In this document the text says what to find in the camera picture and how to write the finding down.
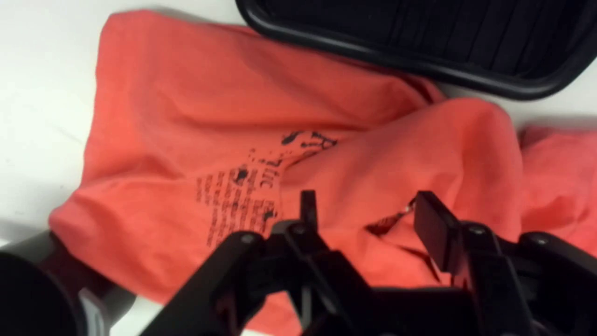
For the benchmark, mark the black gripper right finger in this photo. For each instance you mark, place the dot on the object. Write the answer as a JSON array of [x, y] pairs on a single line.
[[496, 281]]

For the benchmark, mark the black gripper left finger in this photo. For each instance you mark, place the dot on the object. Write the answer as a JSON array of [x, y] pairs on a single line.
[[280, 281]]

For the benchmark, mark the orange printed shirt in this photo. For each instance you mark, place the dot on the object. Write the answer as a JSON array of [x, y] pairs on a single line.
[[216, 124]]

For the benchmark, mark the black toy pot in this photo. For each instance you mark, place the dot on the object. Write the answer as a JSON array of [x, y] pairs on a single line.
[[37, 292]]

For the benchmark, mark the black ribbed tray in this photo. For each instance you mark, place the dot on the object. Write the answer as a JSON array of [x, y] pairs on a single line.
[[435, 31]]

